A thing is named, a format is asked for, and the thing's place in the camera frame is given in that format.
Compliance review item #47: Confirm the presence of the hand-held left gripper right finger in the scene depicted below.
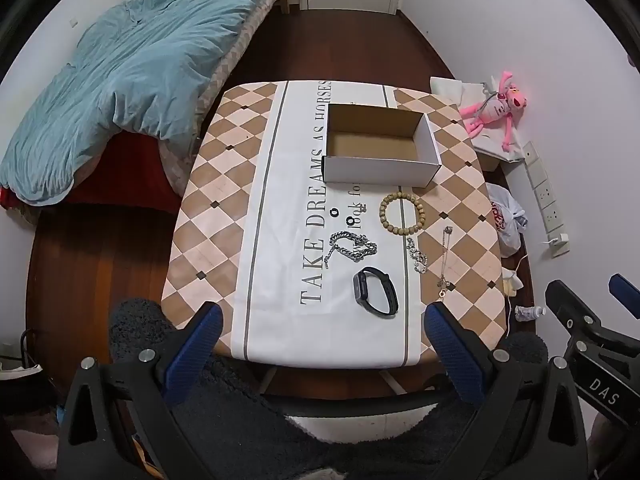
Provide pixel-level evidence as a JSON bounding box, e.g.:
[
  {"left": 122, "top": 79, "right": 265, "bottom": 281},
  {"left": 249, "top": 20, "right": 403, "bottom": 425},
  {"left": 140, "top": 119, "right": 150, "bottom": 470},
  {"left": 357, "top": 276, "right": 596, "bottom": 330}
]
[{"left": 424, "top": 301, "right": 588, "bottom": 480}]

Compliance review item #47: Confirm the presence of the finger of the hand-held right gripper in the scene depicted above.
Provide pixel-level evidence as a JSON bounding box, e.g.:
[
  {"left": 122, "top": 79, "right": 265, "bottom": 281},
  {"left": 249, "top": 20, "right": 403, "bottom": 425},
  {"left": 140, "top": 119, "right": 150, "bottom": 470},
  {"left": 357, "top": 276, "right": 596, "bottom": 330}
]
[
  {"left": 608, "top": 273, "right": 640, "bottom": 319},
  {"left": 545, "top": 280, "right": 609, "bottom": 347}
]

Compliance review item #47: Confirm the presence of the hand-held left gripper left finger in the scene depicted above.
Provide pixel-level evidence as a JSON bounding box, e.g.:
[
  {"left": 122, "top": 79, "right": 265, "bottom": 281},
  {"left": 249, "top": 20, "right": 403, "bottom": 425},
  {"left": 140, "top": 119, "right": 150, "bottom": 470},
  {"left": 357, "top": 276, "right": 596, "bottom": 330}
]
[{"left": 55, "top": 302, "right": 224, "bottom": 480}]

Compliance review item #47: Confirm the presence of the thin silver necklace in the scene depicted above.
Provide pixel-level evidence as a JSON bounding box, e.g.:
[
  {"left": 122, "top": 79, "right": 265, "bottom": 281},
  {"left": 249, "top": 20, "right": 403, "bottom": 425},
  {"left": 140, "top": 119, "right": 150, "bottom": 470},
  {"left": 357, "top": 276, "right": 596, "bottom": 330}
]
[{"left": 437, "top": 226, "right": 457, "bottom": 298}]

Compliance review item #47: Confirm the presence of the small silver charm bracelet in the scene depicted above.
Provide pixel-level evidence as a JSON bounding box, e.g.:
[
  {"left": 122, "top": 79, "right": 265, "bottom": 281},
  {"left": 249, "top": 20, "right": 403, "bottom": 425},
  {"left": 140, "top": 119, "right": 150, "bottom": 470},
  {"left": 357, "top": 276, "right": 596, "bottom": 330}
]
[{"left": 406, "top": 236, "right": 429, "bottom": 275}]

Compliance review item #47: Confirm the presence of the black smart band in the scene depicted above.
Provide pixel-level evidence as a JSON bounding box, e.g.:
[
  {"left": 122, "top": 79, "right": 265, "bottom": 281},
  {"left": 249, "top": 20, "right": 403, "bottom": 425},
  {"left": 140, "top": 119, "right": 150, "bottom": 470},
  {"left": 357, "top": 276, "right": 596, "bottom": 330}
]
[{"left": 353, "top": 267, "right": 400, "bottom": 319}]

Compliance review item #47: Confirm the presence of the thick silver chain bracelet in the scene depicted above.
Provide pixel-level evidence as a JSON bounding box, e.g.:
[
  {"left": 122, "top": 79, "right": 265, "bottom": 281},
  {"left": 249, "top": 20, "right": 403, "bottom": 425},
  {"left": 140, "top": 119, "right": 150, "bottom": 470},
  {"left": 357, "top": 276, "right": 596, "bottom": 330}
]
[{"left": 323, "top": 230, "right": 378, "bottom": 270}]

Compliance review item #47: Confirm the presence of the wooden bead bracelet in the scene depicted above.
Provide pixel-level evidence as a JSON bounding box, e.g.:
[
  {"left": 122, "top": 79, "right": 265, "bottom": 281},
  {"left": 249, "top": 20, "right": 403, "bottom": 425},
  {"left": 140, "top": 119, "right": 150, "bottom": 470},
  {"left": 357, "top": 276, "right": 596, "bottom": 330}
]
[{"left": 379, "top": 194, "right": 427, "bottom": 237}]

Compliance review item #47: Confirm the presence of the white cardboard box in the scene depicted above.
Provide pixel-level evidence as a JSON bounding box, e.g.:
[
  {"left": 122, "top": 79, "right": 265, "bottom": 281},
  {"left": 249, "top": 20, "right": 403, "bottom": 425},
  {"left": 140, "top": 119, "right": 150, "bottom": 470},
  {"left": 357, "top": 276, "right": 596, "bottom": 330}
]
[{"left": 321, "top": 103, "right": 443, "bottom": 186}]

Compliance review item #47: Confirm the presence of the white table leg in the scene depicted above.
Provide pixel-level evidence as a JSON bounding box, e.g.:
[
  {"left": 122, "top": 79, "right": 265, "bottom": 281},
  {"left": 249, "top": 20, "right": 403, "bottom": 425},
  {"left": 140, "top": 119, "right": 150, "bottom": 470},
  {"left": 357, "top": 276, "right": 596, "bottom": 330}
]
[
  {"left": 257, "top": 364, "right": 279, "bottom": 394},
  {"left": 382, "top": 370, "right": 408, "bottom": 395}
]

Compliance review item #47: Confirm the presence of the crumpled cream tissue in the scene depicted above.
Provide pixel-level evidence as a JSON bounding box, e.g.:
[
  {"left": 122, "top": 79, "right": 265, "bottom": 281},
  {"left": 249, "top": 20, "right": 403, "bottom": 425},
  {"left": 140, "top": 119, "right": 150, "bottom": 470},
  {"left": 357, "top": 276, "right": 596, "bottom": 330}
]
[{"left": 502, "top": 267, "right": 525, "bottom": 306}]

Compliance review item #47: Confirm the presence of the person's dark fuzzy clothing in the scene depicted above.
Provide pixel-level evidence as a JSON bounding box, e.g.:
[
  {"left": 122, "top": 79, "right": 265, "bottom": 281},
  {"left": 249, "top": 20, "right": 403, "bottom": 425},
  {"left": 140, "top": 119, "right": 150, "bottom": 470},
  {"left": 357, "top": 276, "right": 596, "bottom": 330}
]
[{"left": 107, "top": 297, "right": 551, "bottom": 480}]

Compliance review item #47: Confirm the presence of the white plastic bag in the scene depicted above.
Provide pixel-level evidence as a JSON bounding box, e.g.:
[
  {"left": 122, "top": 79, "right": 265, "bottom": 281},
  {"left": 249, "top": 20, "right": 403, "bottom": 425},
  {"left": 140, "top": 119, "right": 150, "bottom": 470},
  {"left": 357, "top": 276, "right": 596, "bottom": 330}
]
[{"left": 486, "top": 183, "right": 529, "bottom": 259}]

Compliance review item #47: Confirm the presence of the white flat object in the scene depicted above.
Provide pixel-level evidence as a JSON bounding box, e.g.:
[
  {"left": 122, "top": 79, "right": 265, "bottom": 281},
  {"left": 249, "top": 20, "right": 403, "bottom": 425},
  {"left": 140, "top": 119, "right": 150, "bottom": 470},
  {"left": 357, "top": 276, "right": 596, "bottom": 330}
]
[{"left": 0, "top": 360, "right": 44, "bottom": 377}]

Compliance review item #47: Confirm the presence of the red bed base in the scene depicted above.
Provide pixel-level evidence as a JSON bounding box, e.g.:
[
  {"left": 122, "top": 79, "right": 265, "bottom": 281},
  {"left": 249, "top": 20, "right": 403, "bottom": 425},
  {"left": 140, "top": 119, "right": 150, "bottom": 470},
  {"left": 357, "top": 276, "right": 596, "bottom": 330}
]
[{"left": 0, "top": 130, "right": 173, "bottom": 211}]

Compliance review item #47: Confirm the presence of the pink plush toy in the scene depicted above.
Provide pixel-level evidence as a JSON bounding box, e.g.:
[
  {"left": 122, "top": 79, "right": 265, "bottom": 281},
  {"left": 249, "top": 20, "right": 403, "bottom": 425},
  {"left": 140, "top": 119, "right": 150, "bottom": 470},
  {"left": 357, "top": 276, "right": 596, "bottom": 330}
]
[{"left": 460, "top": 71, "right": 529, "bottom": 153}]

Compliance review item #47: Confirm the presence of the white canvas bag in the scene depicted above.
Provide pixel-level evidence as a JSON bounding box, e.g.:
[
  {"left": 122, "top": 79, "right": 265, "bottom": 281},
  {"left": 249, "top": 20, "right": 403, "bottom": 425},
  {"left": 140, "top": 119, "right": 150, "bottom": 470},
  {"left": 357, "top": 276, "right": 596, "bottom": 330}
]
[{"left": 430, "top": 76, "right": 526, "bottom": 162}]

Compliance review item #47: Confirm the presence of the blue duvet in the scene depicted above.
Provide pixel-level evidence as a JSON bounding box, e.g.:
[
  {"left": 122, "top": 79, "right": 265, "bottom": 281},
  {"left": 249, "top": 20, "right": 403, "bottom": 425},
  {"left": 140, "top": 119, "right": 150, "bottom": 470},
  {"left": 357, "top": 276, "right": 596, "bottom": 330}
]
[{"left": 0, "top": 0, "right": 293, "bottom": 206}]

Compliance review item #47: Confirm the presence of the white cable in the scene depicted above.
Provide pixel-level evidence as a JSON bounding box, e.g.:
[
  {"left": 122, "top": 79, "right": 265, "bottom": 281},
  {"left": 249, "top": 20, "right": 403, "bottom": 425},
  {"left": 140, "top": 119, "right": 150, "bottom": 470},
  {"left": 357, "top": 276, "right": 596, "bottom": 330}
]
[{"left": 506, "top": 254, "right": 532, "bottom": 337}]

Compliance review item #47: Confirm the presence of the row of wall sockets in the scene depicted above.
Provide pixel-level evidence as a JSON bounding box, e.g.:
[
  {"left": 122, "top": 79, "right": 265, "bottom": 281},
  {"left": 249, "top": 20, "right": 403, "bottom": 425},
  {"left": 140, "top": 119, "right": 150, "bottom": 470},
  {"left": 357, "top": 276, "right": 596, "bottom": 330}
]
[{"left": 522, "top": 141, "right": 571, "bottom": 259}]

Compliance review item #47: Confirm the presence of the black cable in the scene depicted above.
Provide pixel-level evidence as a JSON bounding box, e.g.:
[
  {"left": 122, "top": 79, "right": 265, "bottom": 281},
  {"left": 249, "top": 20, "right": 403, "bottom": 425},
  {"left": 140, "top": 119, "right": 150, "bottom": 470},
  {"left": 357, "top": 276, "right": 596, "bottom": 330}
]
[{"left": 20, "top": 328, "right": 39, "bottom": 367}]

